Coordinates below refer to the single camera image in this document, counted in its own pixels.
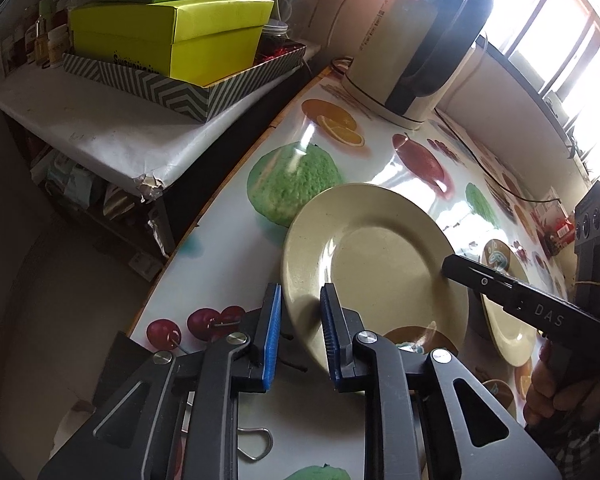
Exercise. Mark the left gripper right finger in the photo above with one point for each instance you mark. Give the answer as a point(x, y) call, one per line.
point(344, 333)

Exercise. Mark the right hand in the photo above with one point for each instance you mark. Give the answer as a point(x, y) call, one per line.
point(544, 397)

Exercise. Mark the white paper covered shelf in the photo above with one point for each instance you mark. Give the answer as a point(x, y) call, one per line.
point(135, 144)

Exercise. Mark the red packet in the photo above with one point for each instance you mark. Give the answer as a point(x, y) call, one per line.
point(557, 230)

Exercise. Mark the lime green box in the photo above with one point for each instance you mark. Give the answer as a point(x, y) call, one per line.
point(197, 41)

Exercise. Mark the cream electric kettle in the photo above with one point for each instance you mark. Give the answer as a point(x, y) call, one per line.
point(411, 54)

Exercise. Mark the fruit print tablecloth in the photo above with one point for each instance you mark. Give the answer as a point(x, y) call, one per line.
point(324, 139)

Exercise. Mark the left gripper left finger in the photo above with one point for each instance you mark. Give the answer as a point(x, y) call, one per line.
point(254, 365)

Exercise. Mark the glass jar dark lid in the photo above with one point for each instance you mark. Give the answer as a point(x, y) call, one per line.
point(273, 37)

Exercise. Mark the chevron patterned tray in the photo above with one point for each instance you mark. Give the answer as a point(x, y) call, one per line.
point(199, 103)

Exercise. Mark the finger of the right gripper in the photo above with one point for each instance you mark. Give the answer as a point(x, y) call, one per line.
point(473, 275)

